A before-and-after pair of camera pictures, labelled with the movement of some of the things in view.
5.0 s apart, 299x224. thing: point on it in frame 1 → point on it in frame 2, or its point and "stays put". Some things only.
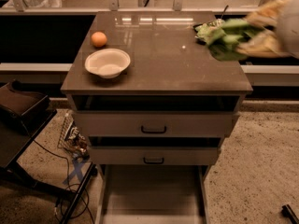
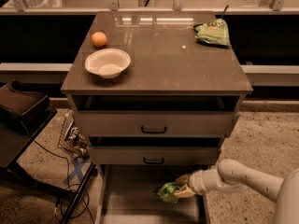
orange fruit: [98, 38] stays put
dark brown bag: [27, 105] stays put
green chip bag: [236, 30] → [166, 192]
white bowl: [107, 63] stays put
